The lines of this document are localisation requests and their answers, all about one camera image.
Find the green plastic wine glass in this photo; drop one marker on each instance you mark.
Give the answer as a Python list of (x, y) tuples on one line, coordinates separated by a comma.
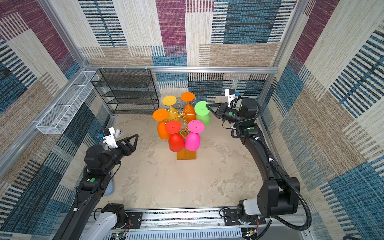
[(202, 113)]

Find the red plastic wine glass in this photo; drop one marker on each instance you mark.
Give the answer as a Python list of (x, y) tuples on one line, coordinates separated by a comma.
[(176, 141)]

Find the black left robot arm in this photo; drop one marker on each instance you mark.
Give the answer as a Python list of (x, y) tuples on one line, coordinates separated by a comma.
[(93, 185)]

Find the gold wire glass rack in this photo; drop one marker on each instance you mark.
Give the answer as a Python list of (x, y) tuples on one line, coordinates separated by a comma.
[(184, 154)]

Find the orange front wine glass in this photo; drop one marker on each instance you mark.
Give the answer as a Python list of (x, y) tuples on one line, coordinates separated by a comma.
[(161, 116)]

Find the yellow plastic wine glass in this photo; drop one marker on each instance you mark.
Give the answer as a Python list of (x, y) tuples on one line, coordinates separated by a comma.
[(173, 114)]

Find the white wire wall basket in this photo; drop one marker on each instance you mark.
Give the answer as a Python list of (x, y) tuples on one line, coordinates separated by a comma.
[(59, 116)]

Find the orange back wine glass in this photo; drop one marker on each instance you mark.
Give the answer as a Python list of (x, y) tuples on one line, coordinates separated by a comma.
[(189, 111)]

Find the black mesh shelf unit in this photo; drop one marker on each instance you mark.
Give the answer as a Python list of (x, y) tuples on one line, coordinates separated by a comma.
[(127, 91)]

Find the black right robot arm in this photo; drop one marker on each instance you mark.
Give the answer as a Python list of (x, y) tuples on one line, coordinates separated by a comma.
[(280, 194)]

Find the pink plastic wine glass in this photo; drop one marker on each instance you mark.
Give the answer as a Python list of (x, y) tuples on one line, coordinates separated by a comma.
[(193, 139)]

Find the blue sponge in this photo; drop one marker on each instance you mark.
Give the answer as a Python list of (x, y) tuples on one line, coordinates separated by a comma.
[(110, 188)]

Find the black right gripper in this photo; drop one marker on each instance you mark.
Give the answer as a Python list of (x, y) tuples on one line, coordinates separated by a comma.
[(221, 111)]

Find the orange wine glass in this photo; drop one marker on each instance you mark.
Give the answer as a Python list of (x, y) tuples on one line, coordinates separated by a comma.
[(189, 111), (161, 116)]

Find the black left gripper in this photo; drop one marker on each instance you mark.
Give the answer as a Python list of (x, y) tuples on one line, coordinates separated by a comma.
[(130, 149)]

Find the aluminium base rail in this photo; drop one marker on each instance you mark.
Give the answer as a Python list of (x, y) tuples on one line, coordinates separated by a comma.
[(172, 224)]

